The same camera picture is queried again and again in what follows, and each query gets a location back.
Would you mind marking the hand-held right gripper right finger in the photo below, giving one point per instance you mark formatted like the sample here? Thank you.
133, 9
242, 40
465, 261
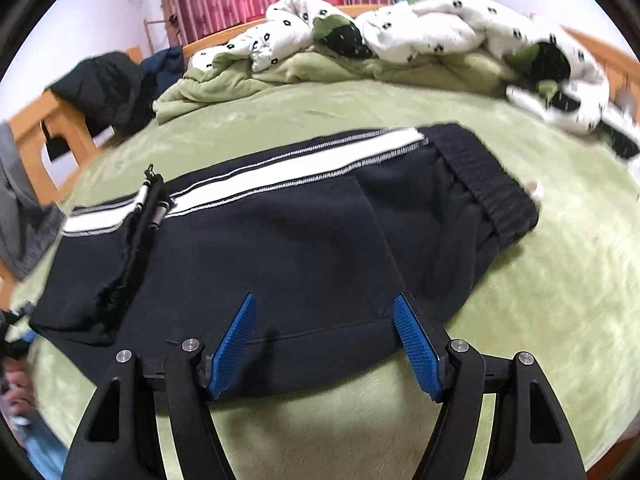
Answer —
417, 345

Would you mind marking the black pants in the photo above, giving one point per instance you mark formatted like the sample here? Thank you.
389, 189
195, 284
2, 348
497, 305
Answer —
300, 250

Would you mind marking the white floral pillow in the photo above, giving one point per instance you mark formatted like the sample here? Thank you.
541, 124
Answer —
622, 140

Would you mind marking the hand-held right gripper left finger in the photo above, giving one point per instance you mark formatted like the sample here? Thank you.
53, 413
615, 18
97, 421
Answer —
232, 345

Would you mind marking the person's blue trouser leg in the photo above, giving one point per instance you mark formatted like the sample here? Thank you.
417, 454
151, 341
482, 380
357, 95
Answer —
47, 450

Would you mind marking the wooden coat rack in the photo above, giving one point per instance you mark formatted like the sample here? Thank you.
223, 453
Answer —
172, 30

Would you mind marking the grey jeans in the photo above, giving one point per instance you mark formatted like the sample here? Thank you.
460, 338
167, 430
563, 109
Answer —
20, 210

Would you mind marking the navy garment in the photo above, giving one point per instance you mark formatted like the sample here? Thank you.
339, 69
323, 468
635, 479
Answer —
165, 67

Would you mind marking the wooden bed frame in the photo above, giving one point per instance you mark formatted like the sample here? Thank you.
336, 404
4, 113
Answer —
37, 130

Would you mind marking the white floral quilt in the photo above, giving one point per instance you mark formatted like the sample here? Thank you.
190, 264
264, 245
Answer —
425, 25

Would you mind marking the person's left hand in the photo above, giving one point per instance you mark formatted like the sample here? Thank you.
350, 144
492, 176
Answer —
17, 395

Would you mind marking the black jacket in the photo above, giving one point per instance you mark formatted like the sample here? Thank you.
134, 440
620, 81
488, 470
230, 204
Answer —
110, 90

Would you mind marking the green fleece bed sheet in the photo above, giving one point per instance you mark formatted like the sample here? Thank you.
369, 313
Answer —
525, 335

